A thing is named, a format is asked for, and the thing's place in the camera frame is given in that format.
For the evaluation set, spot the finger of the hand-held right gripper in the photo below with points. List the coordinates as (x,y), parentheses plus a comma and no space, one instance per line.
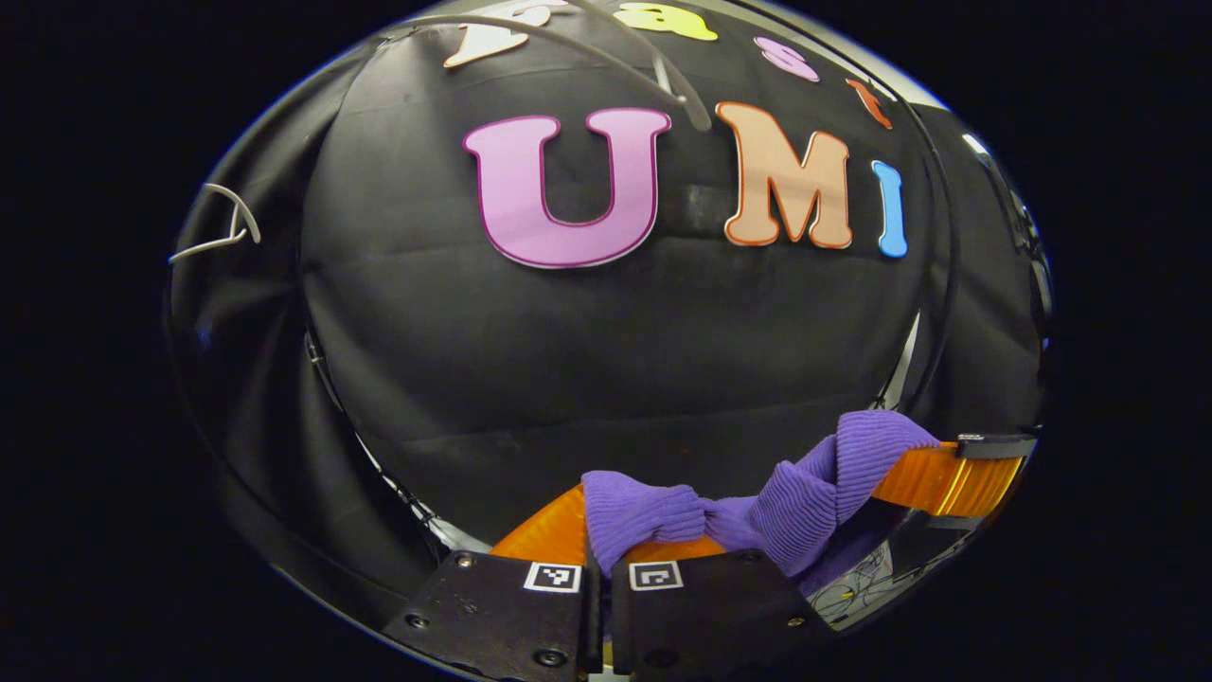
(947,478)

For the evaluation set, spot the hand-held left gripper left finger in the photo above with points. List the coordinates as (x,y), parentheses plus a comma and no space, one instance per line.
(502,616)

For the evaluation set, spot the black backdrop cloth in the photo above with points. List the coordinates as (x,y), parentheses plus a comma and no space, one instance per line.
(568,379)

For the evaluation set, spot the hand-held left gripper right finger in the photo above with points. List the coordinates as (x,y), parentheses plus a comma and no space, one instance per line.
(710,616)

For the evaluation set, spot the purple ribbed garment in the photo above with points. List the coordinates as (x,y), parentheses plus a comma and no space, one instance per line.
(795,502)

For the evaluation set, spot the black clothes rack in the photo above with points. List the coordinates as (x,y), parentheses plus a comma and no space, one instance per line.
(952,256)

